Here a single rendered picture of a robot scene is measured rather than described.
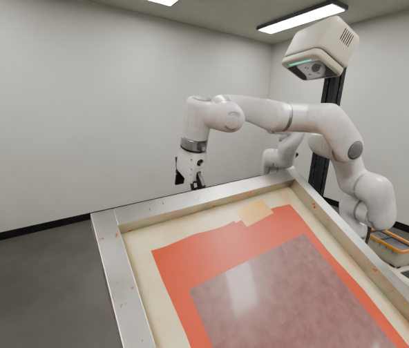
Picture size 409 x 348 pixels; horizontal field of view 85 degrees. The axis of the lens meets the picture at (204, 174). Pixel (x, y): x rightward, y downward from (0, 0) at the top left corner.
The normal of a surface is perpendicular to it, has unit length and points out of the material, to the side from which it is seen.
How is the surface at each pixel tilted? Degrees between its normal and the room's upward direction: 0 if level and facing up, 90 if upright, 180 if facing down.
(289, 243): 32
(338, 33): 90
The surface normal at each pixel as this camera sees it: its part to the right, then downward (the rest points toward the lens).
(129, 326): 0.31, -0.68
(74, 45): 0.55, 0.25
